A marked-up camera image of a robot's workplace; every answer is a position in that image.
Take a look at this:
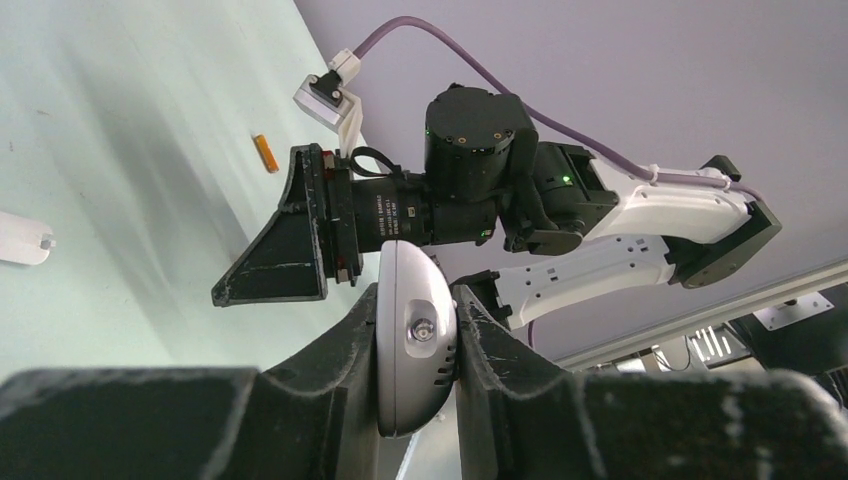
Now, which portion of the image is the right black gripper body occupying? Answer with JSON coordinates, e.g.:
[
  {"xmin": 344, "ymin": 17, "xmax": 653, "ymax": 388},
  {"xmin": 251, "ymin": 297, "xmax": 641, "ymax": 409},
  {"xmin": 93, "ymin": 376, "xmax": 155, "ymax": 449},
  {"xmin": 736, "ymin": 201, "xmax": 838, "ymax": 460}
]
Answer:
[{"xmin": 321, "ymin": 150, "xmax": 497, "ymax": 284}]

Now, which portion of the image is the white remote control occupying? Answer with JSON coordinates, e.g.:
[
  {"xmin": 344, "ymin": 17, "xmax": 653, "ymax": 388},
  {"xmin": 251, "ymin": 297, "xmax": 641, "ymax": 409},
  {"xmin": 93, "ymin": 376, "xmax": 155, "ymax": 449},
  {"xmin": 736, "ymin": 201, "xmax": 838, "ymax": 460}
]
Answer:
[{"xmin": 375, "ymin": 240, "xmax": 458, "ymax": 438}]

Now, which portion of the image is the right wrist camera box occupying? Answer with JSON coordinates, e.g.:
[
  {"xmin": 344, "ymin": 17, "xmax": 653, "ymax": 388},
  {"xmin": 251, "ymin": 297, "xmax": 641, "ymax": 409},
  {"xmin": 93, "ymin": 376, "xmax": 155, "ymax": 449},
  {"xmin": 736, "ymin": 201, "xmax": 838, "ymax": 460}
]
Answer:
[{"xmin": 293, "ymin": 49, "xmax": 364, "ymax": 158}]

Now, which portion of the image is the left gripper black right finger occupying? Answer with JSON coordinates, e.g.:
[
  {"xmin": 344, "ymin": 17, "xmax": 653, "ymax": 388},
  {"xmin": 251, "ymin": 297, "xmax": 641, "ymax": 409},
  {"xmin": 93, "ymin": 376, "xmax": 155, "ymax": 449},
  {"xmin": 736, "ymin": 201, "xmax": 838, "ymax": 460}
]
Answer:
[{"xmin": 453, "ymin": 285, "xmax": 847, "ymax": 479}]

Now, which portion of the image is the aluminium frame rail front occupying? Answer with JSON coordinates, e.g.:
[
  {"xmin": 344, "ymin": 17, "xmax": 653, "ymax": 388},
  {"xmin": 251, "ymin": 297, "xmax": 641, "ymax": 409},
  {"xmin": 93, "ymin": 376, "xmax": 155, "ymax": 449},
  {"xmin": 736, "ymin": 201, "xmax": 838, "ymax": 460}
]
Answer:
[{"xmin": 555, "ymin": 259, "xmax": 847, "ymax": 370}]

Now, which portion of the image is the white battery cover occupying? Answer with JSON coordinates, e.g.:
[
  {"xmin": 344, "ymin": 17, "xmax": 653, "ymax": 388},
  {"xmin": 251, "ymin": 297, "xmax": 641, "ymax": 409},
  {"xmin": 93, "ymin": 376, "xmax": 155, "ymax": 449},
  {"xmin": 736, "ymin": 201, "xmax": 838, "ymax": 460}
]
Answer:
[{"xmin": 1, "ymin": 211, "xmax": 56, "ymax": 266}]

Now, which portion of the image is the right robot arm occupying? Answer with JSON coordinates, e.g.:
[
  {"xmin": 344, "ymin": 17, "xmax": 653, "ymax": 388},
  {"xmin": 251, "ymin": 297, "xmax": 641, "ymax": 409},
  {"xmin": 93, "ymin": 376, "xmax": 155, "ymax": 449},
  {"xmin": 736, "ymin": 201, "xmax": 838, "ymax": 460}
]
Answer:
[{"xmin": 211, "ymin": 84, "xmax": 781, "ymax": 328}]

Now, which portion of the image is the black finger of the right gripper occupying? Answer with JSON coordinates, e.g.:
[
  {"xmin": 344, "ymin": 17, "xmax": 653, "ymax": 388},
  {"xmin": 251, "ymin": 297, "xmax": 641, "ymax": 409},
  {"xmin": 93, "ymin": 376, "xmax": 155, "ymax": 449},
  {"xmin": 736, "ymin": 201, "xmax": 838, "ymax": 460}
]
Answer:
[{"xmin": 211, "ymin": 143, "xmax": 327, "ymax": 307}]

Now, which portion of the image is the orange battery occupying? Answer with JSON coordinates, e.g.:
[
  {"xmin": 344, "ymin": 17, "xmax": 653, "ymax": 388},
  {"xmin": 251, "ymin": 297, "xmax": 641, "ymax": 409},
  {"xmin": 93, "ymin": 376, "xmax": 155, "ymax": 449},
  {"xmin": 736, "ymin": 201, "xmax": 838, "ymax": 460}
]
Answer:
[{"xmin": 252, "ymin": 134, "xmax": 279, "ymax": 174}]

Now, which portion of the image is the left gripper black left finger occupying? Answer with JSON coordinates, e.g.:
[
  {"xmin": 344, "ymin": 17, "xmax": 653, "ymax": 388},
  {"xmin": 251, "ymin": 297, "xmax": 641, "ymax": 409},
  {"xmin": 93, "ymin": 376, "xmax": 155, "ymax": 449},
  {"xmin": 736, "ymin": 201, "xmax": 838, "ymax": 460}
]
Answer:
[{"xmin": 1, "ymin": 286, "xmax": 378, "ymax": 479}]

